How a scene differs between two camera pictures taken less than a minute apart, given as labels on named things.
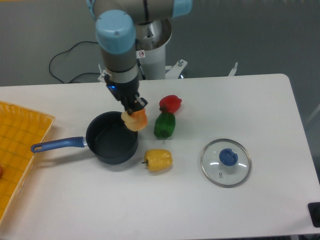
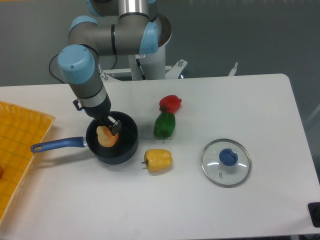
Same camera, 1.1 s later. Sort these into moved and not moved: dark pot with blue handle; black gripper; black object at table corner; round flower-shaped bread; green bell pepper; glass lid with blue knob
Moved: black gripper; round flower-shaped bread
Not moved: black object at table corner; green bell pepper; glass lid with blue knob; dark pot with blue handle
